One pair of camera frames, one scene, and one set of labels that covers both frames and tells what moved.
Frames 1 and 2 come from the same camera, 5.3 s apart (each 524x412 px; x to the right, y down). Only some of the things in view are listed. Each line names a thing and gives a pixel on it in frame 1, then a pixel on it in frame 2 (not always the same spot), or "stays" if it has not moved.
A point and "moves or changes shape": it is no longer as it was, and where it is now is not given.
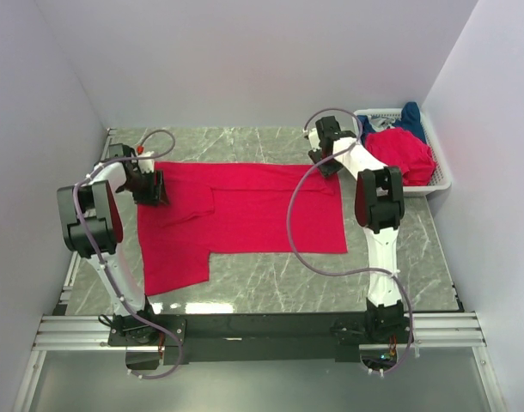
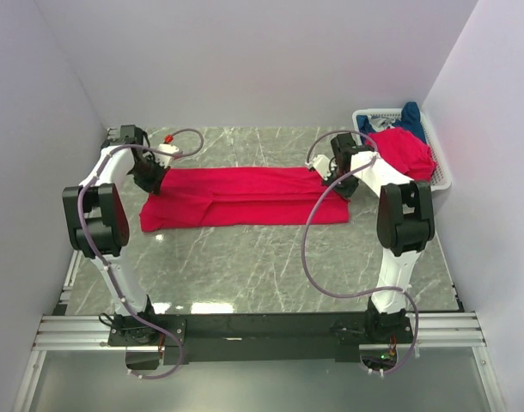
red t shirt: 216,209 moves or changes shape
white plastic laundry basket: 441,178 stays
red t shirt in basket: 399,147 stays
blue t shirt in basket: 410,122 stays
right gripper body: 330,167 -> 348,187
